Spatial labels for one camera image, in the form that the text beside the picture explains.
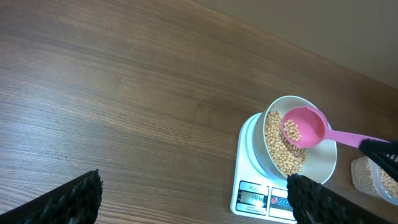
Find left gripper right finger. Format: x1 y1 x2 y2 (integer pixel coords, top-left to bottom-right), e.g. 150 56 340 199
287 174 390 224

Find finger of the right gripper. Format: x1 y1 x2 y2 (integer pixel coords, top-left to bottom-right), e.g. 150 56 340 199
359 139 397 182

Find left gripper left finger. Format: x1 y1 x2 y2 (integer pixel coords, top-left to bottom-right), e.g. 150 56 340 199
1 169 103 224

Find pink plastic measuring scoop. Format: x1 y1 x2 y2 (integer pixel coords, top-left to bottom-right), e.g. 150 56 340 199
282 106 387 148

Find white bowl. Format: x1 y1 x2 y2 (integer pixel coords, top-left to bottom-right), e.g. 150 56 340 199
250 95 337 184

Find soybeans in white bowl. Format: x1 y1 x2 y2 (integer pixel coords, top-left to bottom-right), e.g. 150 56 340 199
265 111 306 175

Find white digital kitchen scale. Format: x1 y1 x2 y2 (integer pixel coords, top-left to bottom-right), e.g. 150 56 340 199
230 113 296 223

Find clear plastic container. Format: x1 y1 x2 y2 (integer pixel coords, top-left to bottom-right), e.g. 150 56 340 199
349 155 398 207

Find pile of soybeans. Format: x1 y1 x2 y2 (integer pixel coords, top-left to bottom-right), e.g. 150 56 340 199
350 156 398 200

